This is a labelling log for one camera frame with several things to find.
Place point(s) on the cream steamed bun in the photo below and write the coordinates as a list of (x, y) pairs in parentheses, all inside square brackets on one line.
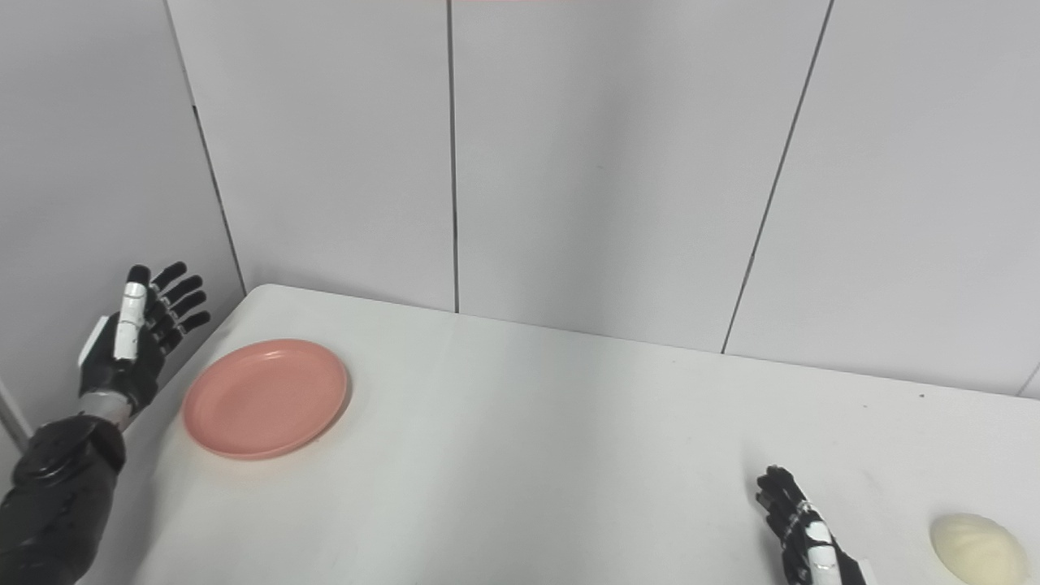
[(979, 549)]

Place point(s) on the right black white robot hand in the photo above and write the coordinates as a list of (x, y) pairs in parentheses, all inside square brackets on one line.
[(804, 532)]

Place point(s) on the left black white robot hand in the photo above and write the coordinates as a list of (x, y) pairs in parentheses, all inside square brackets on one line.
[(134, 341)]

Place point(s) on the pink round plate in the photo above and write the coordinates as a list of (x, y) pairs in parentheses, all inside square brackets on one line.
[(266, 398)]

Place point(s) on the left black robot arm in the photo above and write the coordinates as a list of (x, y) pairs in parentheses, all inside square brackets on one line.
[(61, 487)]

